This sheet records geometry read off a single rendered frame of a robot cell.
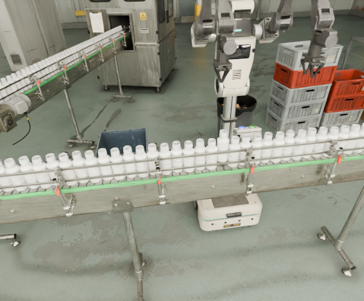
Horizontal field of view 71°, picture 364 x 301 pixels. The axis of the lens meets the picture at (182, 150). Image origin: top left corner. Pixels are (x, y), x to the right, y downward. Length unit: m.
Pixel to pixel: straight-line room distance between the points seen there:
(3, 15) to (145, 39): 3.29
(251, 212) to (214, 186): 0.91
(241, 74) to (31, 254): 2.12
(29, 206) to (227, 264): 1.43
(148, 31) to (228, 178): 3.70
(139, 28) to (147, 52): 0.40
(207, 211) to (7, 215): 1.34
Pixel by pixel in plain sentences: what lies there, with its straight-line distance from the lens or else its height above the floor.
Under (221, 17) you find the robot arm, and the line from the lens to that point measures 1.21.
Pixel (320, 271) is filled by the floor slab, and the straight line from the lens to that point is 2.32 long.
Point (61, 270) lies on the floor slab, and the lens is 2.33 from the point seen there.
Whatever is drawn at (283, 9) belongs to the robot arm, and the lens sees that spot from 1.71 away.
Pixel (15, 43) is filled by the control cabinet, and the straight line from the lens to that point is 7.00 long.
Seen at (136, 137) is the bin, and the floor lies 0.88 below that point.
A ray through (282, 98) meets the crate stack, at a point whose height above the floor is 0.51.
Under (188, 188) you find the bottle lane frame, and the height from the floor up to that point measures 0.92.
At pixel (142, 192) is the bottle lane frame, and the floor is 0.93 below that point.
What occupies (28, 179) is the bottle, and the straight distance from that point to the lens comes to 1.39.
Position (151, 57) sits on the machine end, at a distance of 4.80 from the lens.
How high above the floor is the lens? 1.82
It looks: 34 degrees down
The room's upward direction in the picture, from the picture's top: 2 degrees counter-clockwise
